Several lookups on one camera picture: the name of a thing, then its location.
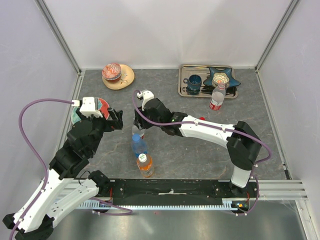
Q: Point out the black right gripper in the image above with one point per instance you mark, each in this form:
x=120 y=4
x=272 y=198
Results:
x=140 y=122

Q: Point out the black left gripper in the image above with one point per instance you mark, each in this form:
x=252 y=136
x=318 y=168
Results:
x=117 y=123

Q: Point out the clear bottle red cap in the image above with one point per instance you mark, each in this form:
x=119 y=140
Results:
x=136 y=130

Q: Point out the clear bottle red label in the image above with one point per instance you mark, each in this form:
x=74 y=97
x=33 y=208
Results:
x=217 y=97

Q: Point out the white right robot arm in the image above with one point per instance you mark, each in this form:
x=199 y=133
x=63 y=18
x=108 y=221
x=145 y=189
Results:
x=241 y=142

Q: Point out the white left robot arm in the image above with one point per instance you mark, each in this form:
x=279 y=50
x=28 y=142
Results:
x=37 y=219

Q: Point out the blue water bottle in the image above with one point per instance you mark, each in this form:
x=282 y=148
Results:
x=138 y=145

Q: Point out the orange drink bottle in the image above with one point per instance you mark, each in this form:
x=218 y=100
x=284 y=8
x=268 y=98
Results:
x=145 y=165

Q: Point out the teal red floral plate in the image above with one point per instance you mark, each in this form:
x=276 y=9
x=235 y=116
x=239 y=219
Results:
x=103 y=107

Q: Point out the beige floral plate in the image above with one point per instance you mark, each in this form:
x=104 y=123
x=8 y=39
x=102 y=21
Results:
x=127 y=77

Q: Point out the red patterned bowl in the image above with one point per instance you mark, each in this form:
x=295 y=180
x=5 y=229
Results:
x=111 y=72

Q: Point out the blue ceramic cup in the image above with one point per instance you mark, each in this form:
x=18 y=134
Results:
x=194 y=82

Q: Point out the silver metal tray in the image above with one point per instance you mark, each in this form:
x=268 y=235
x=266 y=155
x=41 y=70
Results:
x=186 y=70

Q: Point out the small patterned bowl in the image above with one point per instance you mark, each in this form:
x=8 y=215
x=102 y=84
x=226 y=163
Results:
x=220 y=78

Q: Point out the blue star-shaped dish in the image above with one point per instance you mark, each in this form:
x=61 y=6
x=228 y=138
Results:
x=228 y=70

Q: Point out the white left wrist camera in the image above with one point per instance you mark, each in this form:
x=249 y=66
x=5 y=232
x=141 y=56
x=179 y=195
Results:
x=88 y=107

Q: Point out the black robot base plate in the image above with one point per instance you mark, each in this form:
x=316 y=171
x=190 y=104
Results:
x=174 y=191

